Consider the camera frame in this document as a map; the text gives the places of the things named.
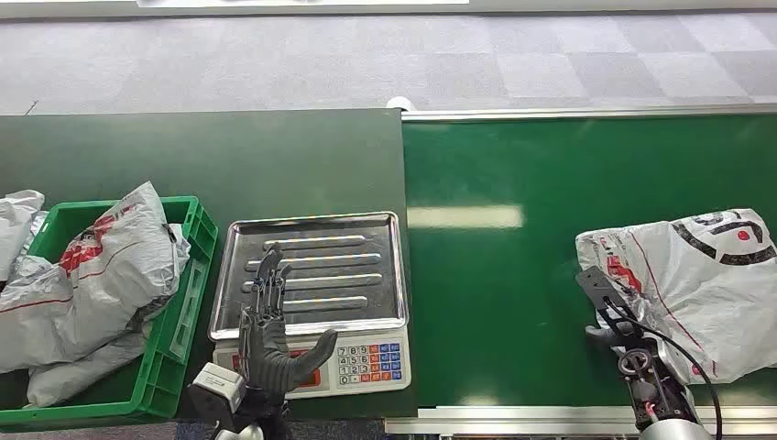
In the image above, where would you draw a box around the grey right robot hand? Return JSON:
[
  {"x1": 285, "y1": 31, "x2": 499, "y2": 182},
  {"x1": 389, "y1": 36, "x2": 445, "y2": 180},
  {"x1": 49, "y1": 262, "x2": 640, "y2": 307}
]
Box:
[{"x1": 584, "y1": 308, "x2": 645, "y2": 354}]

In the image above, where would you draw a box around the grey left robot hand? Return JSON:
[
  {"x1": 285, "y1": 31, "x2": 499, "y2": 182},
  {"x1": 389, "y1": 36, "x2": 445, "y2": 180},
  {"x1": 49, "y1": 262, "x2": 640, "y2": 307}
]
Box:
[{"x1": 237, "y1": 241, "x2": 339, "y2": 395}]

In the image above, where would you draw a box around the grey bag with black logo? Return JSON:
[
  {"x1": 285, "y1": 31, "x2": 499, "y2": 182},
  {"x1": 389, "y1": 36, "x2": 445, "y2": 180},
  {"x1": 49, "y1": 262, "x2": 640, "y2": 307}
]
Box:
[{"x1": 575, "y1": 208, "x2": 777, "y2": 386}]

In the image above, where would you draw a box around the green conveyor belt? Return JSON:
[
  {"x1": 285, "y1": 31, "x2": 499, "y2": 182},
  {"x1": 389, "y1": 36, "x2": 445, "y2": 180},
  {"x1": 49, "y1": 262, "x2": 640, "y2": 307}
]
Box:
[{"x1": 401, "y1": 114, "x2": 777, "y2": 408}]

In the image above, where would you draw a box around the green plastic crate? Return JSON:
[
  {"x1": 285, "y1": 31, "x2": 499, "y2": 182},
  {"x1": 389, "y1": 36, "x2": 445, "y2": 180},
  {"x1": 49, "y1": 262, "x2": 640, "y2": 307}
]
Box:
[{"x1": 0, "y1": 195, "x2": 219, "y2": 434}]

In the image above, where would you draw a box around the white electronic scale body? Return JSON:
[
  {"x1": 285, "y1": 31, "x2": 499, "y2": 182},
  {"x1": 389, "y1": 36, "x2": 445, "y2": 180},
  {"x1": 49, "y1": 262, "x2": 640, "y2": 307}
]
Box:
[{"x1": 212, "y1": 327, "x2": 412, "y2": 401}]

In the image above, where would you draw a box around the steel scale tray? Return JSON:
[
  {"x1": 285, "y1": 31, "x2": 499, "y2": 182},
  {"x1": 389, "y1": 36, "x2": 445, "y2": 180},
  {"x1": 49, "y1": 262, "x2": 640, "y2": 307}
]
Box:
[{"x1": 208, "y1": 211, "x2": 410, "y2": 343}]

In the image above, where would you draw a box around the plain grey mailer bag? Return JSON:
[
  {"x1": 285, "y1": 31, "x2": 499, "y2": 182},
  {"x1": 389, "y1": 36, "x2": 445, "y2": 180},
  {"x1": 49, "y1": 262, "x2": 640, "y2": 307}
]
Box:
[{"x1": 27, "y1": 330, "x2": 153, "y2": 409}]

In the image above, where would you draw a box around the crumpled pale grey bag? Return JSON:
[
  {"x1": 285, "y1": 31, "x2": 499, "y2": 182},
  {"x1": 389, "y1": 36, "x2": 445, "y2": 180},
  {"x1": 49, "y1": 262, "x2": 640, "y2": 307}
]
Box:
[{"x1": 0, "y1": 190, "x2": 49, "y2": 283}]

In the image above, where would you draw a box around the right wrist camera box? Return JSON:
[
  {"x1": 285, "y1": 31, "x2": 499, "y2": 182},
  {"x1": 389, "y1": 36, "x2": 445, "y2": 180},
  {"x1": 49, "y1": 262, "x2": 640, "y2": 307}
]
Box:
[{"x1": 575, "y1": 266, "x2": 632, "y2": 318}]

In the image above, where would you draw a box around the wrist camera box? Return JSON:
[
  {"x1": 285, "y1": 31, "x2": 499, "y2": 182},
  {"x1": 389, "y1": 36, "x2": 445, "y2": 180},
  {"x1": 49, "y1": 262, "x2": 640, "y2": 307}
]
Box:
[
  {"x1": 575, "y1": 266, "x2": 632, "y2": 318},
  {"x1": 192, "y1": 362, "x2": 247, "y2": 414}
]

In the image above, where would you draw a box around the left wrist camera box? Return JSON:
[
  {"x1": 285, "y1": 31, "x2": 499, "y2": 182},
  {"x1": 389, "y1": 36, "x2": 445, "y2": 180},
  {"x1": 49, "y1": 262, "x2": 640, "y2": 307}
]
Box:
[{"x1": 192, "y1": 362, "x2": 247, "y2": 414}]

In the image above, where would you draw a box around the black camera cable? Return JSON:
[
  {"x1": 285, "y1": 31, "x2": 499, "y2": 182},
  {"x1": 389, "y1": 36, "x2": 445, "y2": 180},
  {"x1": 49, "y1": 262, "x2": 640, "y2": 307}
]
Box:
[{"x1": 602, "y1": 296, "x2": 725, "y2": 440}]

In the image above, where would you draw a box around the aluminium conveyor side rail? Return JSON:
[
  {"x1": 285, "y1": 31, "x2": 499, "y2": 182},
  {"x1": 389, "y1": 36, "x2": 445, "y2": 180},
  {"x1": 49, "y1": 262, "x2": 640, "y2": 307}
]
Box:
[
  {"x1": 400, "y1": 103, "x2": 777, "y2": 123},
  {"x1": 383, "y1": 405, "x2": 777, "y2": 438}
]

